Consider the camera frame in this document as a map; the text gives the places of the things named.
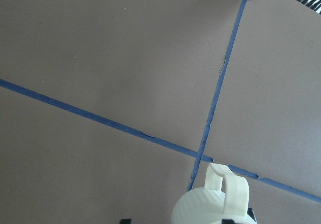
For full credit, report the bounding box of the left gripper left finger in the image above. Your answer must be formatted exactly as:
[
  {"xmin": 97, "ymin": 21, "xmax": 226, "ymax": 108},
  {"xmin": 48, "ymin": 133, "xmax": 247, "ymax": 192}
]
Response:
[{"xmin": 119, "ymin": 218, "xmax": 132, "ymax": 224}]

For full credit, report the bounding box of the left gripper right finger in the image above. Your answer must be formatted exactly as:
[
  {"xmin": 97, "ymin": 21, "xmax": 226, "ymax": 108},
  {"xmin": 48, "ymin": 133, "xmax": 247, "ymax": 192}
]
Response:
[{"xmin": 246, "ymin": 208, "xmax": 257, "ymax": 224}]

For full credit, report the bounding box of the white mug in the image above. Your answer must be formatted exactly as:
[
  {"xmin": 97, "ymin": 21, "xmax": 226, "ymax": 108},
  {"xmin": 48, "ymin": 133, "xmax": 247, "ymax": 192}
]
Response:
[{"xmin": 171, "ymin": 163, "xmax": 249, "ymax": 224}]

